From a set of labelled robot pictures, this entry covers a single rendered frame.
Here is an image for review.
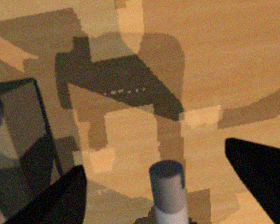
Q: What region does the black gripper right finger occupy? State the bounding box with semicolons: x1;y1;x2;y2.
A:
224;138;280;224

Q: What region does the dark grey cylinder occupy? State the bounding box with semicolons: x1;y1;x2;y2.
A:
149;160;189;224

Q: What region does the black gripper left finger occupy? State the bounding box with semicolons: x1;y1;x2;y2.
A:
2;165;87;224

